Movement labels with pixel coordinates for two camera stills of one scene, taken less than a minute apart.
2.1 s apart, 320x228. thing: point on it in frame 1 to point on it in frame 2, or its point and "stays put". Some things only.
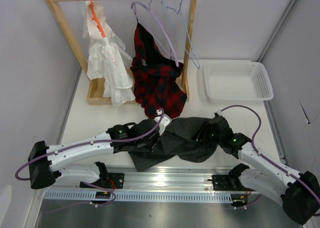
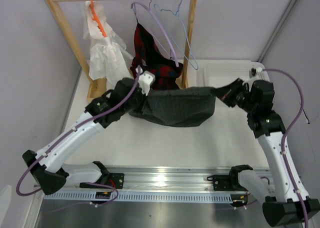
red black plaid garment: x=157 y=79 stays put
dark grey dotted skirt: x=175 y=141 to x=178 y=107
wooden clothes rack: x=96 y=86 stays put
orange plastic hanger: x=95 y=16 stays put
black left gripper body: x=149 y=143 to x=136 y=105
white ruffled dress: x=108 y=59 stays put
